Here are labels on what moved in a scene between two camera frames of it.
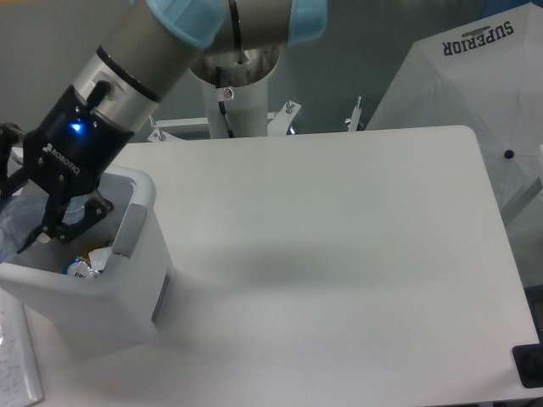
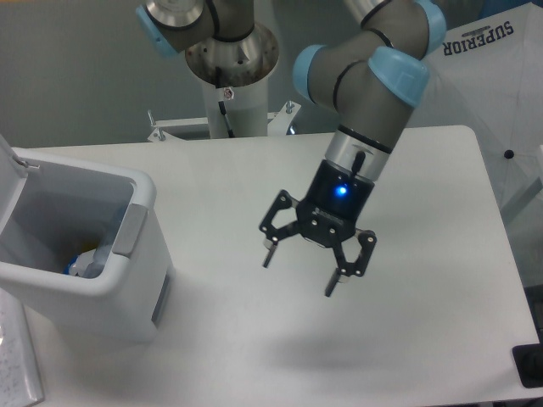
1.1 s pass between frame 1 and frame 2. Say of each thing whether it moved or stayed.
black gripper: moved
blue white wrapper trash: stayed
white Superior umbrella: stayed
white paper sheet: stayed
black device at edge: stayed
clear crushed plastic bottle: moved
